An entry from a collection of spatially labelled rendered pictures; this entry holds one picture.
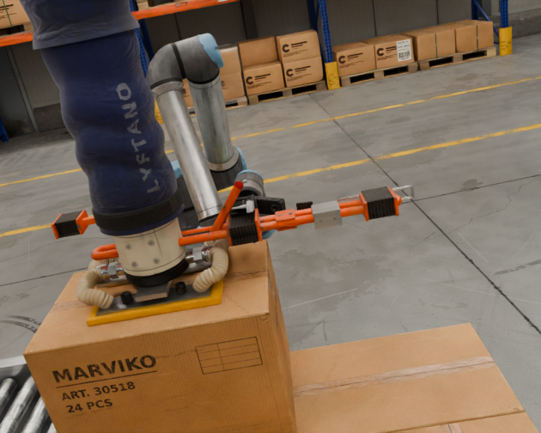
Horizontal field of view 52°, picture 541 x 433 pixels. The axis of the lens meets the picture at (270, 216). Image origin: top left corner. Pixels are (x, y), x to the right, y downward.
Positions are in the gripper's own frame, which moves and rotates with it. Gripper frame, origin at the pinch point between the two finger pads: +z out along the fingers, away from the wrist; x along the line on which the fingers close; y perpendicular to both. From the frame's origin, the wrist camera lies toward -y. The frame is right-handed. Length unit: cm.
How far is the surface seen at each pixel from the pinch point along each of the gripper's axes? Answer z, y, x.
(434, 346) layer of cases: -8, -46, -53
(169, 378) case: 21.5, 26.0, -26.9
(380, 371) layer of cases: -1, -28, -53
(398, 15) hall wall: -869, -238, -34
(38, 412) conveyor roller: -6, 79, -53
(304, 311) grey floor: -123, -6, -107
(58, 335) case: 16, 51, -13
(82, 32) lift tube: 11, 25, 54
